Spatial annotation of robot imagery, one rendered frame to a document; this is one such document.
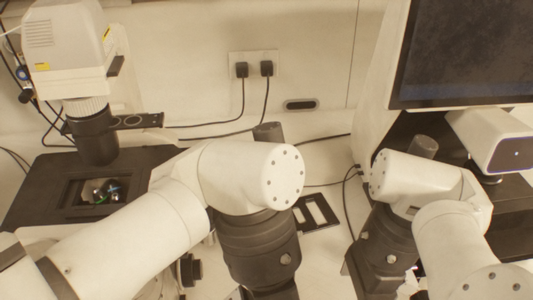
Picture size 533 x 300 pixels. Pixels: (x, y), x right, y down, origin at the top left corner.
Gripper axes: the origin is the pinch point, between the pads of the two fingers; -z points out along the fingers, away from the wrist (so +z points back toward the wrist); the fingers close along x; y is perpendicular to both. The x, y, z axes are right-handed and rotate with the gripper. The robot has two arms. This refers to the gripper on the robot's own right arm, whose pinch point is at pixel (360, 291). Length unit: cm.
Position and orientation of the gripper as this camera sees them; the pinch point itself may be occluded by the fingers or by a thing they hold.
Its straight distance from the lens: 66.9
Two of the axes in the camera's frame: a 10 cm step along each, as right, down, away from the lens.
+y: -9.7, -0.9, -2.1
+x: -1.2, -6.1, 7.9
